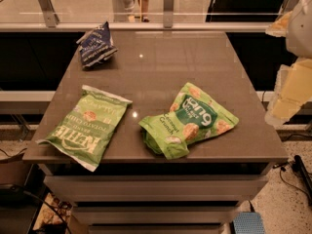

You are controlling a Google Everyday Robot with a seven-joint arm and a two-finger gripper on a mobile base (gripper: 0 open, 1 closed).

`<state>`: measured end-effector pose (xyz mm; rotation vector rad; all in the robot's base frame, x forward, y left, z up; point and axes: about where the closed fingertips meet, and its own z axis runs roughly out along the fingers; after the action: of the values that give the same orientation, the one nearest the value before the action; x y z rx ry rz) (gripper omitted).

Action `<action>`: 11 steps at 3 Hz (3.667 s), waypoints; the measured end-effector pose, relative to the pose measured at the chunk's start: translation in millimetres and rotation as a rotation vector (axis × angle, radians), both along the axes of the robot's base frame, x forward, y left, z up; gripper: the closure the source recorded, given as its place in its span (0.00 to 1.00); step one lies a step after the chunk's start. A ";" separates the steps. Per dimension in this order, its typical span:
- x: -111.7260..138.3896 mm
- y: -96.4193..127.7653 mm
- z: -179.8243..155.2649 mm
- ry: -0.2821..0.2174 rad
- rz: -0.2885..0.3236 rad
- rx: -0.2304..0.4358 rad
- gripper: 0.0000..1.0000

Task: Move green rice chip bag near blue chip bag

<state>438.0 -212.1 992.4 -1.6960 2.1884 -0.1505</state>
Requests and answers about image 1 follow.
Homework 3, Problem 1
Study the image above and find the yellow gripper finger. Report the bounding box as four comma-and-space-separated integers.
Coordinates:
265, 12, 292, 37
264, 58, 312, 126

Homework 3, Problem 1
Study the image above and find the green rice chip bag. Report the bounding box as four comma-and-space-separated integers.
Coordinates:
139, 83, 239, 160

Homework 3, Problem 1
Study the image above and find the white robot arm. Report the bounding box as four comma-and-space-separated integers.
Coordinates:
265, 0, 312, 126

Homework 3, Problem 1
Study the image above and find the blue chip bag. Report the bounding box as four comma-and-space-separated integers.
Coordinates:
77, 21, 118, 69

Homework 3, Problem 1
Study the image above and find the green Kettle potato chip bag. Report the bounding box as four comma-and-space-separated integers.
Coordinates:
37, 85, 133, 172

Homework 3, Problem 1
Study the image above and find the blue box on floor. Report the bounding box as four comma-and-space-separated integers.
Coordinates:
232, 212, 265, 234

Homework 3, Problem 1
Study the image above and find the grey drawer cabinet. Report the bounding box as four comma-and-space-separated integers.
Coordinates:
24, 31, 287, 234

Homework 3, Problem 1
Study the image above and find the glass railing with metal posts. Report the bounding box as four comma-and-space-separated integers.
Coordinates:
0, 0, 299, 32

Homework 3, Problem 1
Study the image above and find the black cable on floor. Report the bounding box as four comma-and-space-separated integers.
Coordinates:
272, 161, 312, 200

